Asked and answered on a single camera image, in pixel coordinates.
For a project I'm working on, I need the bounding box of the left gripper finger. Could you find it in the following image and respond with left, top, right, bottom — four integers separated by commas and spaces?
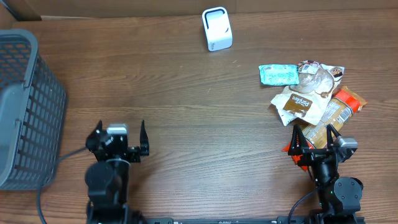
86, 120, 103, 146
139, 120, 149, 156

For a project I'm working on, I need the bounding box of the beige brown bread bag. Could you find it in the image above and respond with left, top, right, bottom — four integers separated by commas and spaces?
271, 60, 345, 125

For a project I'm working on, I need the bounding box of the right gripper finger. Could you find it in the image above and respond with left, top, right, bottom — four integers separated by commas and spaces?
288, 124, 311, 156
326, 124, 341, 149

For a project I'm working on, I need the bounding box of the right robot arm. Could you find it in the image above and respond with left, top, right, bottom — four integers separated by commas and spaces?
287, 124, 364, 223

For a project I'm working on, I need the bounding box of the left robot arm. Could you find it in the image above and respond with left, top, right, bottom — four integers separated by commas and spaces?
85, 121, 149, 224

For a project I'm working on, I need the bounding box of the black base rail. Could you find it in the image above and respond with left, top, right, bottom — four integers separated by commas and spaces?
146, 216, 366, 224

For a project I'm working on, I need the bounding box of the teal snack packet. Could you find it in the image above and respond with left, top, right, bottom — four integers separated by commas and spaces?
259, 64, 299, 86

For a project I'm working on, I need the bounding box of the white barcode scanner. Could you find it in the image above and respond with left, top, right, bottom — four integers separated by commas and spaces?
201, 6, 233, 52

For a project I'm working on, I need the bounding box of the orange spaghetti packet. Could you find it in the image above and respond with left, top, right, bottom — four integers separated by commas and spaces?
282, 86, 368, 172

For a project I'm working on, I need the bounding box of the grey plastic mesh basket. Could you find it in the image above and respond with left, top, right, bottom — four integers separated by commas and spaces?
1, 29, 68, 190

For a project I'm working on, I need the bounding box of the white tube gold cap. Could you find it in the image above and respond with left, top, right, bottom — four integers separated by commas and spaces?
277, 108, 297, 126

